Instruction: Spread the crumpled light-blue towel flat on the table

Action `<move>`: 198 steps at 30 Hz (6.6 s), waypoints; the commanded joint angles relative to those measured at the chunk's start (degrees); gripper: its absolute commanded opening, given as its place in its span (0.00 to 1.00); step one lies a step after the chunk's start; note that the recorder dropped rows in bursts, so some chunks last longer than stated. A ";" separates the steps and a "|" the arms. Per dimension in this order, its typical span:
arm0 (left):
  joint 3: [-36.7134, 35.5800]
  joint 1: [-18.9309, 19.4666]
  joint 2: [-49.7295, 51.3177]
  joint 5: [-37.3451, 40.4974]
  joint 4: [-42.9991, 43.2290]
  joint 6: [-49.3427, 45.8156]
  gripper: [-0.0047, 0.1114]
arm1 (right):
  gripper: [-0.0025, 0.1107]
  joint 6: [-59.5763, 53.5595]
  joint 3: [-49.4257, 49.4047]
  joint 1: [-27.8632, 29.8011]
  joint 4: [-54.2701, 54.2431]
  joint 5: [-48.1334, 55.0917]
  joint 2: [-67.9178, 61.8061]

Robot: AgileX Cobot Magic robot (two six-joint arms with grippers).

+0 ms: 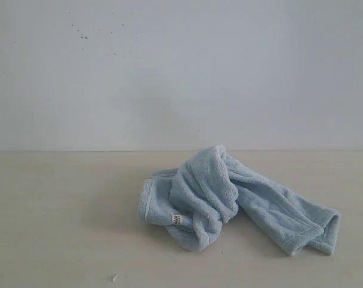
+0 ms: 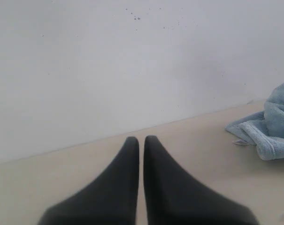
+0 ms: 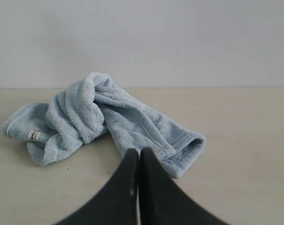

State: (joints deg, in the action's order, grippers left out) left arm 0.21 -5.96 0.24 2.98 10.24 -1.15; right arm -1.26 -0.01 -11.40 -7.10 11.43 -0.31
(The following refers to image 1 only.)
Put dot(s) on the light blue terry towel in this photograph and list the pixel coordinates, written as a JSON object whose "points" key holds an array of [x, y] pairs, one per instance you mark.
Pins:
{"points": [[211, 187]]}

